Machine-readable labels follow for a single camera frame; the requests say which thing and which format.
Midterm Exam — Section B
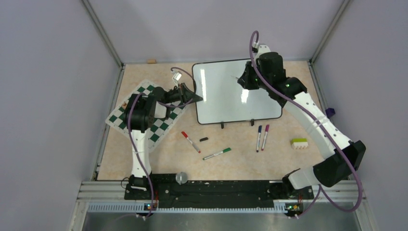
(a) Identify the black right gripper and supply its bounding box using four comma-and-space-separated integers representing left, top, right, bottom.
239, 61, 271, 90

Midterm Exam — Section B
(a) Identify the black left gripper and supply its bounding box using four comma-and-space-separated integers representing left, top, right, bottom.
164, 83, 202, 105

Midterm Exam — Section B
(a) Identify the white whiteboard black frame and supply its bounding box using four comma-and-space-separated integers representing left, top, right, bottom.
192, 59, 282, 125

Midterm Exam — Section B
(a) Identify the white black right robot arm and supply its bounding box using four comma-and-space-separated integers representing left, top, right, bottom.
238, 44, 366, 198

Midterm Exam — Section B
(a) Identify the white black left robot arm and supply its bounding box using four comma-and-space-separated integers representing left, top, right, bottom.
124, 83, 203, 199

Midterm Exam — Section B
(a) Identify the red capped marker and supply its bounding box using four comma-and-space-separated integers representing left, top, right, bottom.
181, 131, 201, 153

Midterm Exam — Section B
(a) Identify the green white chess mat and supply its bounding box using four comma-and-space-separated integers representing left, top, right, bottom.
105, 79, 185, 152

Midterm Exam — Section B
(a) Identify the blue capped marker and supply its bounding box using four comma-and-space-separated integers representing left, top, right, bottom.
256, 125, 262, 153

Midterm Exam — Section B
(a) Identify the pink capped marker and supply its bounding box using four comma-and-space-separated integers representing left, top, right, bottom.
261, 124, 270, 151

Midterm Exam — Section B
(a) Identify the small wooden block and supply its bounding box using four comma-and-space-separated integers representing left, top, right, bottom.
146, 59, 157, 64

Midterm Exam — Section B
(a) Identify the green capped marker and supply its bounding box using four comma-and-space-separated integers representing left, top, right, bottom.
202, 148, 231, 161

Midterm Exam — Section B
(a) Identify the green white toy brick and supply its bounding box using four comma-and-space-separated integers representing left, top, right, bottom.
290, 138, 309, 149

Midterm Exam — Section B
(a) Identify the purple block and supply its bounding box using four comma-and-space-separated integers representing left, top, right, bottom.
325, 108, 336, 118

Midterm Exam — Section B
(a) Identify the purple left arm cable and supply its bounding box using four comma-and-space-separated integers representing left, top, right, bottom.
127, 67, 196, 220

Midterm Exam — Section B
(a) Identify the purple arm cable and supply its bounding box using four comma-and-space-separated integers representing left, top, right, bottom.
249, 30, 364, 219
127, 67, 196, 220

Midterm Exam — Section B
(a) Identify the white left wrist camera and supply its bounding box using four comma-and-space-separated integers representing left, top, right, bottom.
172, 71, 182, 85

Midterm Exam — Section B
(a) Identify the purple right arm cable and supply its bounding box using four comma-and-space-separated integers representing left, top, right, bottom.
249, 30, 364, 219

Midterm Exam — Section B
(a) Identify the aluminium frame rail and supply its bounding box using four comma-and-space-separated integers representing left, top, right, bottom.
69, 174, 358, 231

